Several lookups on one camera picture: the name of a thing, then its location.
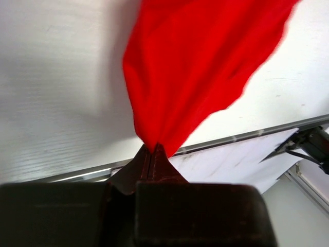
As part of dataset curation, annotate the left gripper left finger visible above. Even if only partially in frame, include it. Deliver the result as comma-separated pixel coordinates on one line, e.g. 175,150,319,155
1,147,150,246

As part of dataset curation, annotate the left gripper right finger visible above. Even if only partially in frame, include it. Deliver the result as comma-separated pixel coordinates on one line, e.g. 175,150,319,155
134,145,278,246

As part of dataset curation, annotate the red t shirt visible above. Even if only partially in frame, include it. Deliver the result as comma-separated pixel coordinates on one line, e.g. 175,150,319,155
123,1,297,156

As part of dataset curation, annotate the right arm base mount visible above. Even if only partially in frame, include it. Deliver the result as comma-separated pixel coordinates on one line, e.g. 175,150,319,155
262,126,328,175

